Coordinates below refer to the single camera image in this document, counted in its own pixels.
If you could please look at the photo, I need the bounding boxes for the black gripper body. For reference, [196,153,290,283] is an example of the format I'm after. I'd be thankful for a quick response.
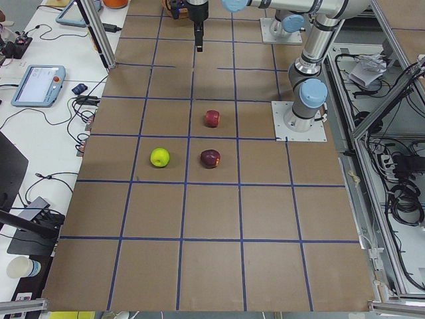
[187,0,209,23]

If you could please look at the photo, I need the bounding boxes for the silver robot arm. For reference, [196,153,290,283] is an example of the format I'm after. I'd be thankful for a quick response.
[273,9,305,37]
[222,0,371,132]

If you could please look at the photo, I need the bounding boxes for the wicker basket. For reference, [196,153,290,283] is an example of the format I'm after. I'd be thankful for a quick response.
[161,0,189,20]

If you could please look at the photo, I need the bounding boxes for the orange bucket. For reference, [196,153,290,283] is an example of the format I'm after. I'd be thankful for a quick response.
[102,0,129,9]

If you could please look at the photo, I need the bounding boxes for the black power adapter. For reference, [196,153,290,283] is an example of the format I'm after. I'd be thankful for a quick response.
[102,23,122,33]

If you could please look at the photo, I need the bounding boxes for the far blue teach pendant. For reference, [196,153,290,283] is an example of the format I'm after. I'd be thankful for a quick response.
[55,1,86,27]

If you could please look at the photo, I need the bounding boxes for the blue teach pendant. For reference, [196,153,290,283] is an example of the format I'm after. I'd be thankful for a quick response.
[11,65,66,108]
[55,1,86,27]

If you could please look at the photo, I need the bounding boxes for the black usb hub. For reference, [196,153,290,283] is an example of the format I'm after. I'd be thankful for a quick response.
[76,96,100,106]

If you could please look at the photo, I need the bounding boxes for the small dark blue pouch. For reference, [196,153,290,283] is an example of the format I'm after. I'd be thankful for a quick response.
[72,83,88,95]

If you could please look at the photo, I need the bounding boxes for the dark red apple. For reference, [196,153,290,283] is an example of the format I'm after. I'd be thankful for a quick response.
[200,150,221,169]

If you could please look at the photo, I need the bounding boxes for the green apple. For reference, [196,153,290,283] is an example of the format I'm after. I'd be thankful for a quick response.
[150,148,170,167]

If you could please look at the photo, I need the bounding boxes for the near blue teach pendant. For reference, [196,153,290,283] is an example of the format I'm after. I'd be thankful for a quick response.
[11,65,66,108]

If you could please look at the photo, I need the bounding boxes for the black monitor stand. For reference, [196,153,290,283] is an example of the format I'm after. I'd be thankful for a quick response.
[1,134,64,256]

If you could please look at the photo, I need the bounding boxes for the white paper cup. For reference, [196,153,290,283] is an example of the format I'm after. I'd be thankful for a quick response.
[6,256,42,278]

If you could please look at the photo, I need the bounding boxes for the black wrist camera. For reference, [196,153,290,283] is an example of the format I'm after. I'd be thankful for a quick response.
[169,0,187,19]

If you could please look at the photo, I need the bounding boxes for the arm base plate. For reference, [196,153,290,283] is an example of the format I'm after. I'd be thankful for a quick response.
[260,15,305,45]
[272,101,327,142]

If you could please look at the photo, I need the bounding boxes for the aluminium frame post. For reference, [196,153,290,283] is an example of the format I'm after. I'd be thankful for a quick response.
[76,0,116,70]

